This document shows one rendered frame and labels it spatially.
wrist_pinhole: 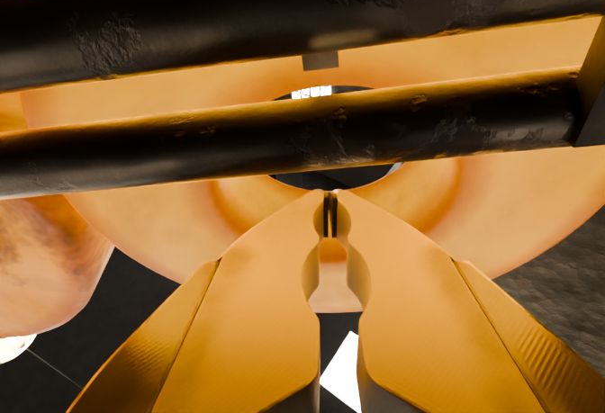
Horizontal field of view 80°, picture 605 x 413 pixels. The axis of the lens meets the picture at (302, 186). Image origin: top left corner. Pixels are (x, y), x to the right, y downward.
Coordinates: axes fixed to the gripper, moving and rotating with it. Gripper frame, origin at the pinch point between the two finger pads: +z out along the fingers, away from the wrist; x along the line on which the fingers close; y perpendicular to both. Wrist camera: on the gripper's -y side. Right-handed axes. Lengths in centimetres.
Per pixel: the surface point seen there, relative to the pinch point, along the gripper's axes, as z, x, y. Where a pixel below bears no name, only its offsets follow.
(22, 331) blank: -0.8, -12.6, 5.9
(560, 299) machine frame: 24, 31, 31
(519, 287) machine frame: 27.2, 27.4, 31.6
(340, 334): 458, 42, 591
